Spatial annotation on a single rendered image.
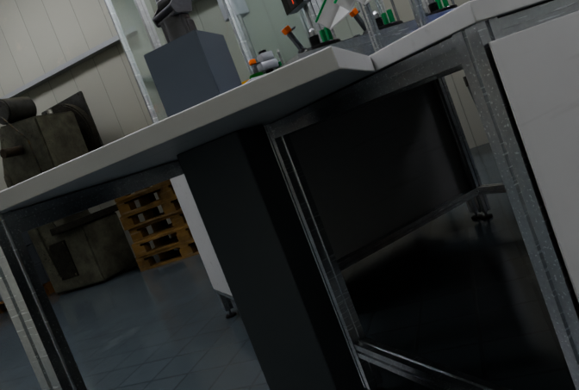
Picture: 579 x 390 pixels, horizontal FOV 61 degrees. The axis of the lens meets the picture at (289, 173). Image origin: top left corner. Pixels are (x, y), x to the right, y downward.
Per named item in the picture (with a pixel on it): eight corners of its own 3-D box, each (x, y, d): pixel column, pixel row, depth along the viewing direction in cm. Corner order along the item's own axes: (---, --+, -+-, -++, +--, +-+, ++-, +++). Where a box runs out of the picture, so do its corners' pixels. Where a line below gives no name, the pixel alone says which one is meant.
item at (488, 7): (476, 22, 65) (469, 1, 65) (192, 160, 200) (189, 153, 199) (840, -96, 126) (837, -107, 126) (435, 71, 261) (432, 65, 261)
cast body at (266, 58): (264, 70, 169) (256, 51, 169) (258, 74, 173) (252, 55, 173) (283, 64, 173) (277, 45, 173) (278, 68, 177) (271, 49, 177)
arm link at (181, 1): (174, 13, 106) (163, -15, 106) (154, 30, 113) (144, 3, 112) (197, 11, 111) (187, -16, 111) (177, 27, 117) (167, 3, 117)
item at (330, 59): (-47, 231, 82) (-53, 214, 81) (204, 152, 166) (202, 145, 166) (339, 68, 57) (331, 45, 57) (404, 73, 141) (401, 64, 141)
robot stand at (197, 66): (176, 140, 109) (142, 55, 108) (205, 133, 122) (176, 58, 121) (229, 118, 104) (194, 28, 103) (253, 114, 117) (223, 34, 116)
